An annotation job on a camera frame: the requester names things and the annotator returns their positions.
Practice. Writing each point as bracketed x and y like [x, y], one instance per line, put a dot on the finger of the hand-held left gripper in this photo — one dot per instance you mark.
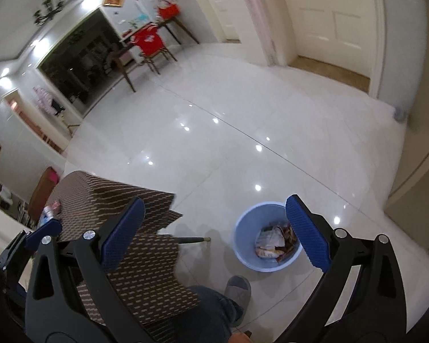
[44, 229]

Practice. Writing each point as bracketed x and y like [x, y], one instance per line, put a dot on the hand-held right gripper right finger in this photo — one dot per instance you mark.
[307, 235]

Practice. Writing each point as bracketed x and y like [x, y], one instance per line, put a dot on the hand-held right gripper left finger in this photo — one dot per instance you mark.
[123, 234]

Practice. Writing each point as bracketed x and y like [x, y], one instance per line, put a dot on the red white patterned snack wrapper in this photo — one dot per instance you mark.
[44, 218]

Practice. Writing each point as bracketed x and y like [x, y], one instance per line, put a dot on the small red wrapper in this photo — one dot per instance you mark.
[53, 206]

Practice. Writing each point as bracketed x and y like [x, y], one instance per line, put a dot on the light blue plastic bucket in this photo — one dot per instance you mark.
[246, 228]

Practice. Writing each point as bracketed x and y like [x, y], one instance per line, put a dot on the brown crumpled wrapper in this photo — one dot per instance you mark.
[290, 241]

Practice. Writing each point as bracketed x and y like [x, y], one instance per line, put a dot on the white crumpled wrapper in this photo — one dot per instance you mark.
[270, 240]

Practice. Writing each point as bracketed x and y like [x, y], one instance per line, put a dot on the brown wooden chair back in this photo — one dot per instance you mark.
[43, 189]

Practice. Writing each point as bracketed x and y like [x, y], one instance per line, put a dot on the cluttered shelf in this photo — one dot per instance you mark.
[3, 196]

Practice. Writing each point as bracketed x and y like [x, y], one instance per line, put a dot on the brown patterned tablecloth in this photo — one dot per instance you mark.
[146, 286]

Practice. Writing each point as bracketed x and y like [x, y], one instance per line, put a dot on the dark table leg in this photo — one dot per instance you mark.
[193, 239]

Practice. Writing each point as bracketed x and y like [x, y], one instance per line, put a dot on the grey slipper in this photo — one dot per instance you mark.
[238, 289]

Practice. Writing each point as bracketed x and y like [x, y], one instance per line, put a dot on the person's leg in jeans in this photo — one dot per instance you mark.
[207, 314]

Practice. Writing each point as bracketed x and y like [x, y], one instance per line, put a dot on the hanging pink clothes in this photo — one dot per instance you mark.
[46, 100]

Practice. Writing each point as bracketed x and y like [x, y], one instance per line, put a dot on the small grey door stopper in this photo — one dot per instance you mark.
[400, 114]

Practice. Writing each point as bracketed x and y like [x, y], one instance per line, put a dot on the dark glass sliding door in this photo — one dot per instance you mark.
[78, 60]

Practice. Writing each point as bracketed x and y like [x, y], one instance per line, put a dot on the long wooden table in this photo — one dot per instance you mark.
[123, 55]

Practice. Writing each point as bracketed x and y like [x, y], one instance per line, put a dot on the red chair cover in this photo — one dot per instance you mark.
[148, 39]

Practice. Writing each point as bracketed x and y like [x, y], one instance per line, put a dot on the cream panelled double door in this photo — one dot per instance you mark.
[329, 18]

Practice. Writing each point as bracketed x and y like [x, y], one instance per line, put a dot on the black chandelier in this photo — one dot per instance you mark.
[50, 9]

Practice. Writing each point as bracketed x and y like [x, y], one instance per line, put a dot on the red bag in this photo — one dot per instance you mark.
[168, 10]

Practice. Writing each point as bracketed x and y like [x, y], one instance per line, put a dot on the plain white door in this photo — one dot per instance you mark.
[218, 3]

